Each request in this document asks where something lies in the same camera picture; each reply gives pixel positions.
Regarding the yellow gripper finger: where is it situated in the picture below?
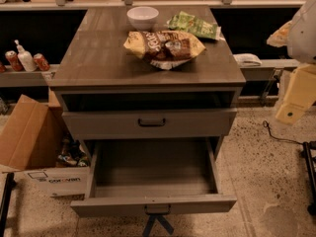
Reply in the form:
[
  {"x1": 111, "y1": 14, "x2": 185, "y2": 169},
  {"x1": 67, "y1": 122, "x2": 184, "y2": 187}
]
[
  {"x1": 276, "y1": 64, "x2": 316, "y2": 124},
  {"x1": 267, "y1": 21, "x2": 292, "y2": 47}
]

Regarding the brown yellow chip bag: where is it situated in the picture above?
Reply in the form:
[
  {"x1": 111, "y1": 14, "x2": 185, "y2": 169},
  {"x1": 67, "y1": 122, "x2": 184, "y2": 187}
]
[{"x1": 123, "y1": 31, "x2": 205, "y2": 70}]

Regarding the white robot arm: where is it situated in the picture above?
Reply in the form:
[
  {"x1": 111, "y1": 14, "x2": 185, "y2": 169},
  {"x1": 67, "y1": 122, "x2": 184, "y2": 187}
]
[{"x1": 267, "y1": 0, "x2": 316, "y2": 124}]

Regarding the green chip bag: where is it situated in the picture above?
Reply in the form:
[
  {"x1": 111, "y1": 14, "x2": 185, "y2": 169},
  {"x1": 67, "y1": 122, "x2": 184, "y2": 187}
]
[{"x1": 167, "y1": 11, "x2": 221, "y2": 40}]

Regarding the open grey lower drawer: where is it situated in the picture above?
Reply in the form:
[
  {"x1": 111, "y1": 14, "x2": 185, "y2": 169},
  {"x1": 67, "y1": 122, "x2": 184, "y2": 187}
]
[{"x1": 71, "y1": 137, "x2": 237, "y2": 217}]

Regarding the grey drawer cabinet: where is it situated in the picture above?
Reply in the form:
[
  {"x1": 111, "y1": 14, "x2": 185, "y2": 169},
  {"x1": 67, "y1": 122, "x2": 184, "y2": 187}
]
[{"x1": 48, "y1": 7, "x2": 245, "y2": 151}]

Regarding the closed grey upper drawer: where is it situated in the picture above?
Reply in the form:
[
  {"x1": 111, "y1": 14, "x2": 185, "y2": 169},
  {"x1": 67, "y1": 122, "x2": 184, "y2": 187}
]
[{"x1": 62, "y1": 108, "x2": 236, "y2": 139}]

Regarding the white folded cloth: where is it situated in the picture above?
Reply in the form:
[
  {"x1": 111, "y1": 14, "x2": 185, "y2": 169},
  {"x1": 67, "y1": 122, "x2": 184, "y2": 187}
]
[{"x1": 234, "y1": 53, "x2": 262, "y2": 67}]

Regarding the white ceramic bowl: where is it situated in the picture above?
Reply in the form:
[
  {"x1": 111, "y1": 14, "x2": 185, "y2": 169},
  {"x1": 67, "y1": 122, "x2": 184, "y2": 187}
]
[{"x1": 126, "y1": 6, "x2": 159, "y2": 31}]

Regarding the right red soda can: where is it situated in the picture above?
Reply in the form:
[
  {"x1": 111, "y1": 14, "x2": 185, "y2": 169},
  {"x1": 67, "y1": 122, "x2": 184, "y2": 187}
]
[{"x1": 34, "y1": 53, "x2": 50, "y2": 71}]

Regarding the red soda can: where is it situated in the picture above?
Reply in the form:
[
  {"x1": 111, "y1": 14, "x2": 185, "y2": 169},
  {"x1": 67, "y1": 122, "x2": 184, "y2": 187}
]
[
  {"x1": 34, "y1": 53, "x2": 50, "y2": 71},
  {"x1": 5, "y1": 50, "x2": 23, "y2": 71}
]

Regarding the white pump bottle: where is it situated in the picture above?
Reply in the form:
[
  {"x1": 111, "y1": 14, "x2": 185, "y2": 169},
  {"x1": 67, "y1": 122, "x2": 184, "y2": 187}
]
[{"x1": 15, "y1": 39, "x2": 37, "y2": 72}]

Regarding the open brown cardboard box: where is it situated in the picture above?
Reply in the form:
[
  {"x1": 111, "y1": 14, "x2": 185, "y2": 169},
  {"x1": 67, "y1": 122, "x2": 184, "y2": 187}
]
[{"x1": 0, "y1": 95, "x2": 89, "y2": 197}]

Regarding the left red soda can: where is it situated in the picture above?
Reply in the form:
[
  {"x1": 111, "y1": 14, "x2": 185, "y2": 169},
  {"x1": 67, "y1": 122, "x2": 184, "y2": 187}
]
[{"x1": 5, "y1": 50, "x2": 23, "y2": 71}]

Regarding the black stand at left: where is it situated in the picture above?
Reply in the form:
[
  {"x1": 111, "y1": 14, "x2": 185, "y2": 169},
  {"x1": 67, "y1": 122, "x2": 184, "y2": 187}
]
[{"x1": 0, "y1": 173, "x2": 16, "y2": 237}]

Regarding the black floor cable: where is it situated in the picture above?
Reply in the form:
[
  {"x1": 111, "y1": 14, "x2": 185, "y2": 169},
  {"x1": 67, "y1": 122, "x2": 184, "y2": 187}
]
[{"x1": 262, "y1": 119, "x2": 305, "y2": 146}]

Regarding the grey side shelf rail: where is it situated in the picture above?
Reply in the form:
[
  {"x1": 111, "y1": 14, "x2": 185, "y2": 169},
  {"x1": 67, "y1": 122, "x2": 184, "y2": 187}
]
[{"x1": 0, "y1": 64, "x2": 59, "y2": 88}]

